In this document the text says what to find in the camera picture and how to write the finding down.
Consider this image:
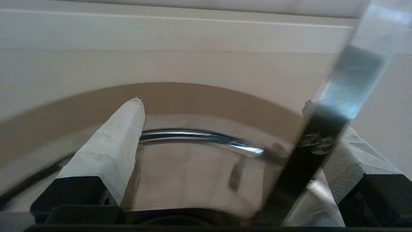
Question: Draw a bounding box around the tissue-wrapped left gripper right finger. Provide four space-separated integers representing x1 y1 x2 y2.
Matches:
283 100 412 226

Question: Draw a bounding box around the tissue-wrapped left gripper left finger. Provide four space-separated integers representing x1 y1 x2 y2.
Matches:
31 96 146 225

